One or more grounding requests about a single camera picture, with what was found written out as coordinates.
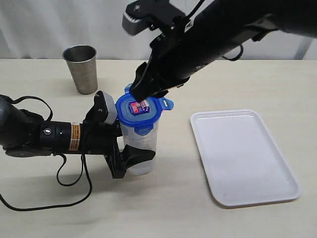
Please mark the white plastic tray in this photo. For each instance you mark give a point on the white plastic tray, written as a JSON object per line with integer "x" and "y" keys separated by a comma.
{"x": 242, "y": 163}

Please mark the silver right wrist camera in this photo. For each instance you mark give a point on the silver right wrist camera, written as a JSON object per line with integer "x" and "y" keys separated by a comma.
{"x": 133, "y": 26}

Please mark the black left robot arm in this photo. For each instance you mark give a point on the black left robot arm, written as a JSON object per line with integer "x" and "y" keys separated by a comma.
{"x": 26, "y": 134}

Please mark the stainless steel cup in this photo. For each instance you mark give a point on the stainless steel cup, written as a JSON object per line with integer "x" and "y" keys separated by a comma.
{"x": 81, "y": 62}

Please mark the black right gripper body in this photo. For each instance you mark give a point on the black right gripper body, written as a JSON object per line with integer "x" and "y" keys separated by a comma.
{"x": 166, "y": 17}

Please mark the white backdrop curtain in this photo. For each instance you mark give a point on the white backdrop curtain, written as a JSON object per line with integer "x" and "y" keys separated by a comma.
{"x": 43, "y": 29}

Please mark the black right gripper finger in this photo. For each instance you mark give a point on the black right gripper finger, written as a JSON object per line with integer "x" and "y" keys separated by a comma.
{"x": 157, "y": 86}
{"x": 142, "y": 86}

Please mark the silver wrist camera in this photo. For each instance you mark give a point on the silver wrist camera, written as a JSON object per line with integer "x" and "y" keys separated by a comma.
{"x": 111, "y": 108}
{"x": 133, "y": 26}

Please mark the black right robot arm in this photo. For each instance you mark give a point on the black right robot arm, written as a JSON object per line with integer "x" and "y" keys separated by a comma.
{"x": 189, "y": 42}

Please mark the clear plastic container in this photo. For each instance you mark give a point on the clear plastic container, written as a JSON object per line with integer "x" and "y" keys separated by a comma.
{"x": 141, "y": 138}

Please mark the blue container lid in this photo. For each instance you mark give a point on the blue container lid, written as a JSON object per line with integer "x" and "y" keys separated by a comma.
{"x": 140, "y": 117}

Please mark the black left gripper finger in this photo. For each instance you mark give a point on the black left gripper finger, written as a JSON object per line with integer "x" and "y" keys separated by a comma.
{"x": 137, "y": 161}

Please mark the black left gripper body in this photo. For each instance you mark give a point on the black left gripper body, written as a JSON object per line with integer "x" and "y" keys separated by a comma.
{"x": 101, "y": 138}

